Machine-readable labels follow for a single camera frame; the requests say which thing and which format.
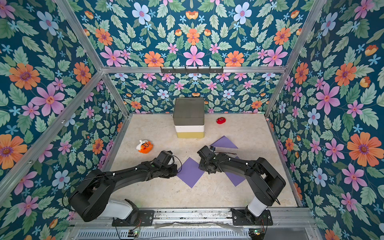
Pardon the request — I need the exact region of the purple paper square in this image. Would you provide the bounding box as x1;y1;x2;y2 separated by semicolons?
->
225;172;246;187
211;136;238;149
177;158;204;188

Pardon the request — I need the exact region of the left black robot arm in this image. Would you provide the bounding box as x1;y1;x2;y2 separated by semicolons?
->
69;151;178;225

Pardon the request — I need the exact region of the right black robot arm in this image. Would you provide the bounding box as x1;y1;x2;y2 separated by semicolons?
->
198;146;286;217

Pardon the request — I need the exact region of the orange tiger plush toy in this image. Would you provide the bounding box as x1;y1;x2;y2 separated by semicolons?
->
136;140;154;154

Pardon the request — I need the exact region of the small red toy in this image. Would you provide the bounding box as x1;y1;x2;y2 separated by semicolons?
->
216;117;226;125

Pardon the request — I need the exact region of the grey white yellow stacked box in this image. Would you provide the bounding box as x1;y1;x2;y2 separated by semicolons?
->
173;98;205;139

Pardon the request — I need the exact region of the white ventilation grille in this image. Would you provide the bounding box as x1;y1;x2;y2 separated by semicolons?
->
74;229;251;240

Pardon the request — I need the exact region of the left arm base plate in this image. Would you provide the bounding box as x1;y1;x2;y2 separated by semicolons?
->
112;210;155;227

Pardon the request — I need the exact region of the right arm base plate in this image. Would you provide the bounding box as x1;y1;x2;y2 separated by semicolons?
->
231;208;273;226

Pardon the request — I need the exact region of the grey wall hook rail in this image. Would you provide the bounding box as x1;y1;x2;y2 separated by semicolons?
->
160;67;224;74

